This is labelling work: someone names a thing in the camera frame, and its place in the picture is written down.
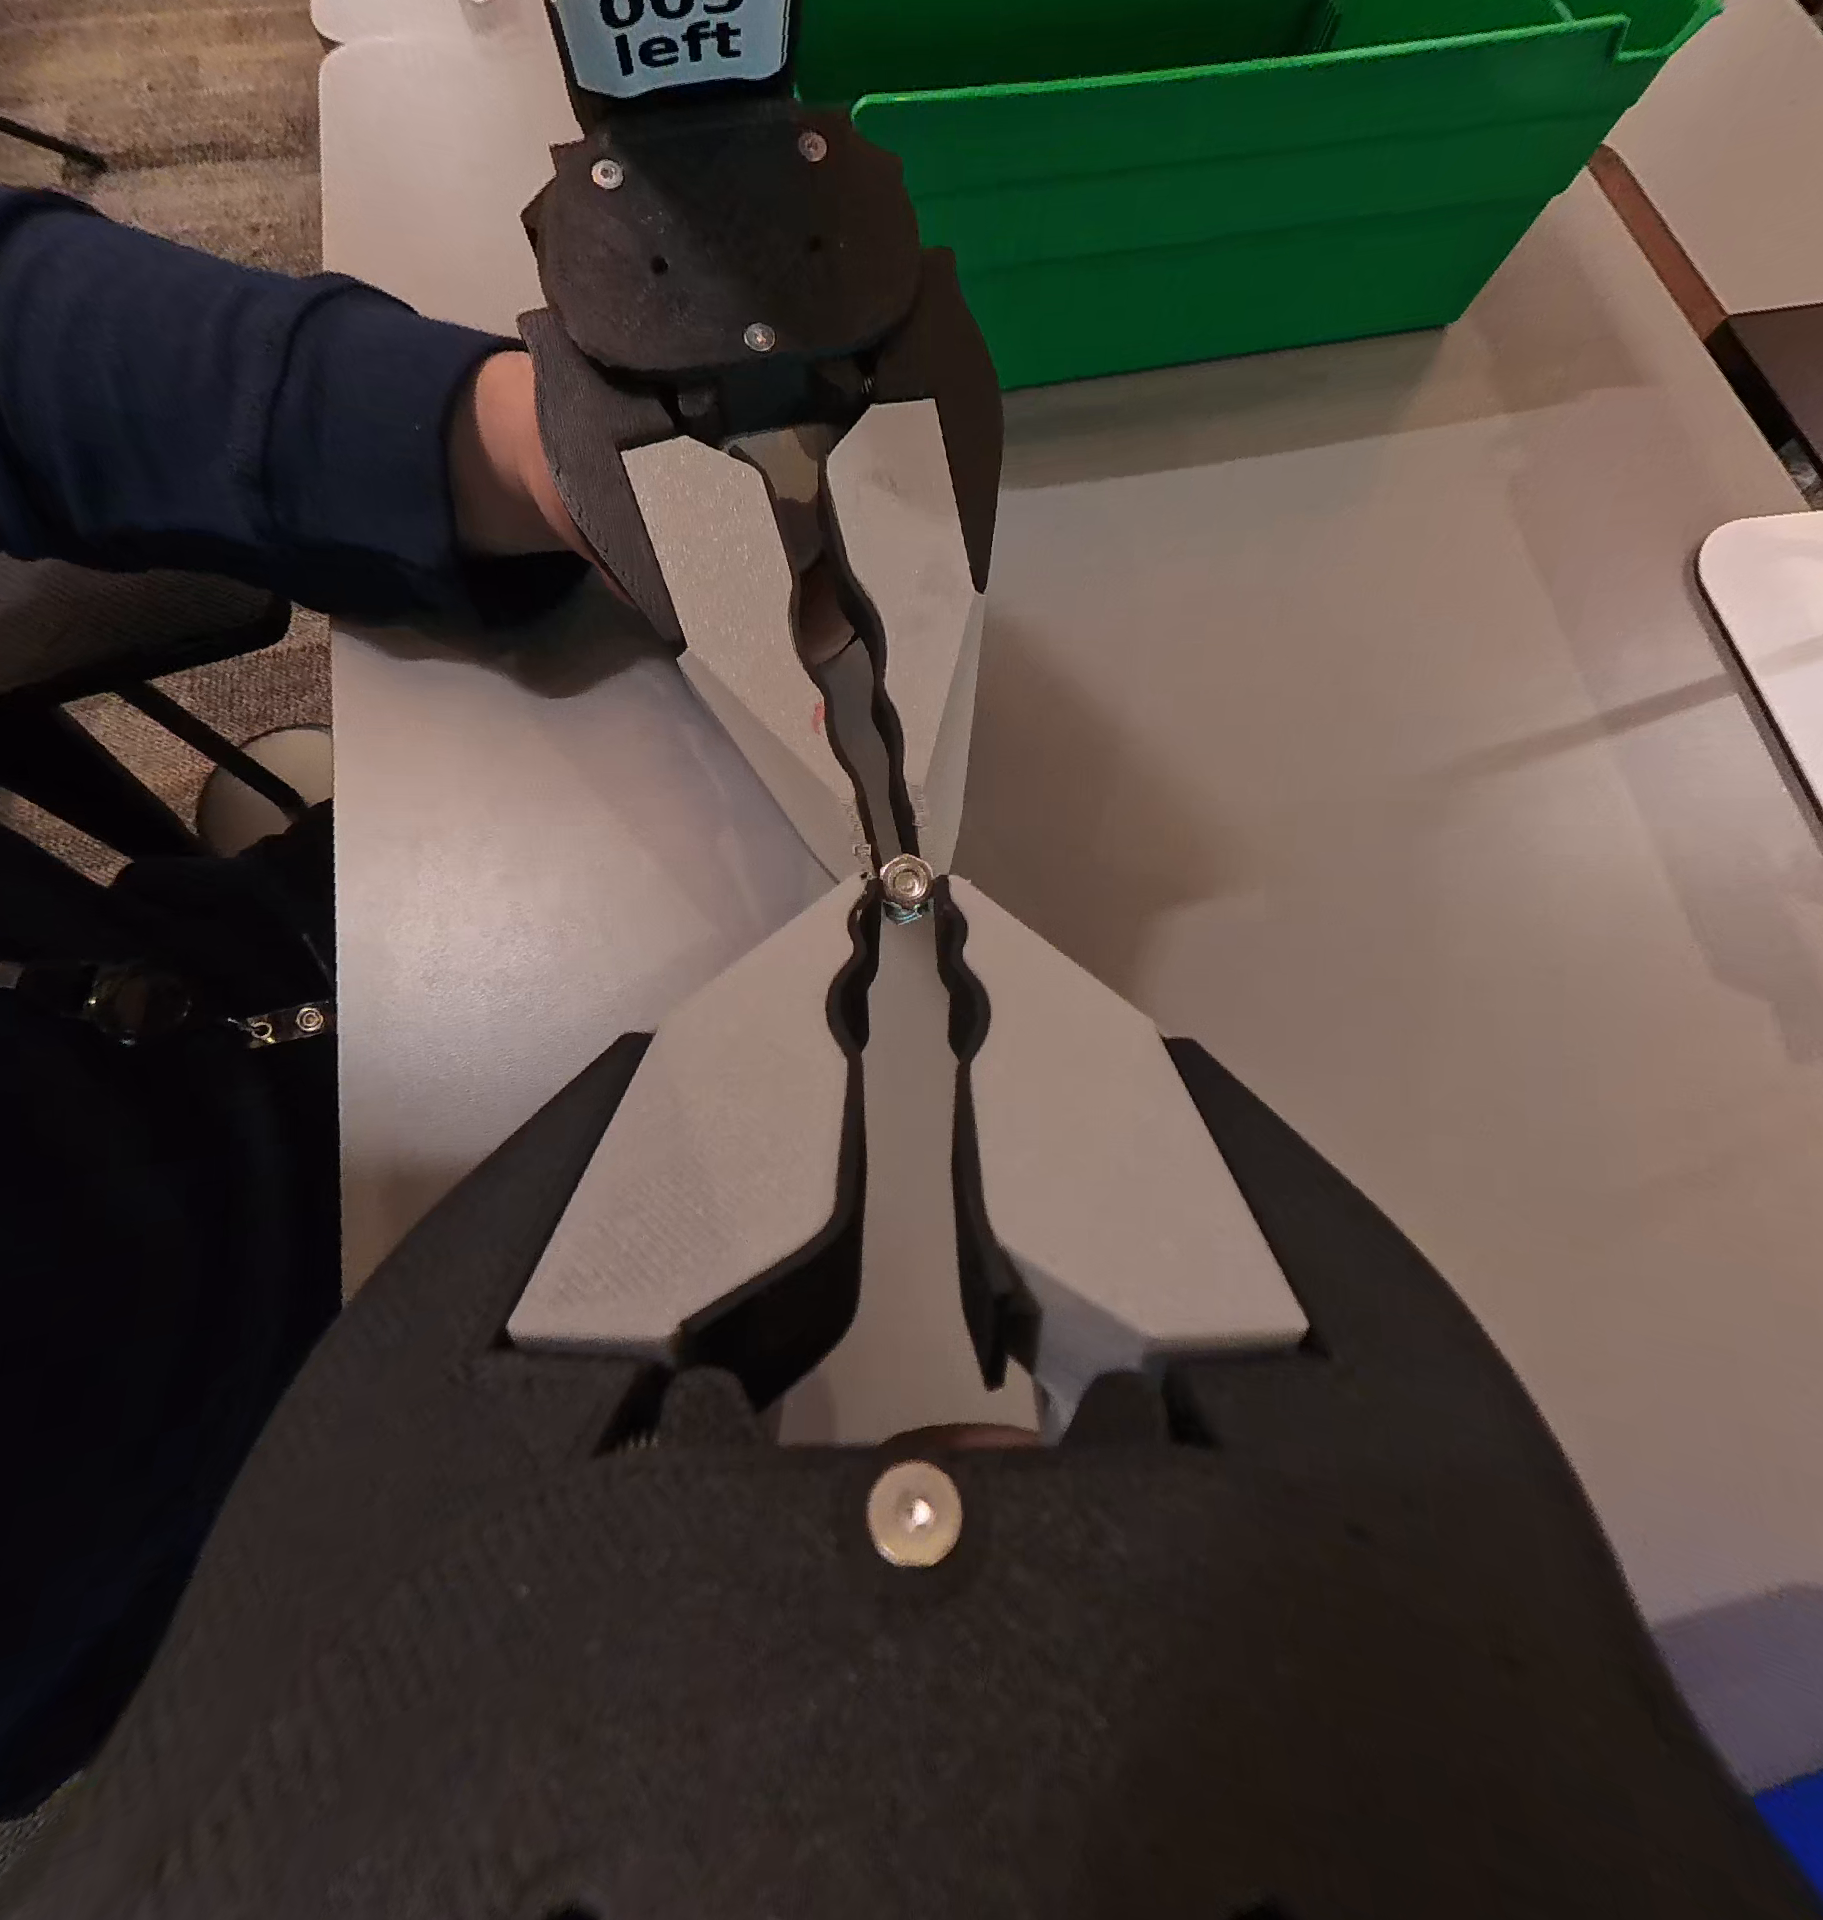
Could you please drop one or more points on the person's office chair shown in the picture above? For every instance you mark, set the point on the person's office chair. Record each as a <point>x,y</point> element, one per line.
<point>75,647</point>

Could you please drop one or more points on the person's left forearm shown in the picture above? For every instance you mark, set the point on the person's left forearm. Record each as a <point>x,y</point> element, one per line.
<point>175,389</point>

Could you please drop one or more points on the white stand base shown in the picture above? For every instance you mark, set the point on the white stand base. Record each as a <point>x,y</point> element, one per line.
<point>1808,680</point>

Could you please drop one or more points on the person's left hand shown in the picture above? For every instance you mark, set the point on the person's left hand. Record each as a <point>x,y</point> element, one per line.
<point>506,467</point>

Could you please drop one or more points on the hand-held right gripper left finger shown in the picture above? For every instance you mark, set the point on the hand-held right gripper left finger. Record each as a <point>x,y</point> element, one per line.
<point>700,1173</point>

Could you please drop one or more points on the small steel nut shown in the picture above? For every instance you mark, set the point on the small steel nut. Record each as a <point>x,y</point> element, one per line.
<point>890,876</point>

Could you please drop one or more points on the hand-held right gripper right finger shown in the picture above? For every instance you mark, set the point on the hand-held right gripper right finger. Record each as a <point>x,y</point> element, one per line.
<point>1117,1185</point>

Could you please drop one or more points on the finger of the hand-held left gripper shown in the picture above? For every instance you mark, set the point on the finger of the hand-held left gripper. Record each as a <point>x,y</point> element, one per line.
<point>920,571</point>
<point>717,590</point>

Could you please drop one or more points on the green plastic bin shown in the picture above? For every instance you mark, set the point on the green plastic bin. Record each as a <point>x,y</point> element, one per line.
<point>1225,224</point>

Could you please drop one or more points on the small steel bolt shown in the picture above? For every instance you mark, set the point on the small steel bolt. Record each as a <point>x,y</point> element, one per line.
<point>908,906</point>

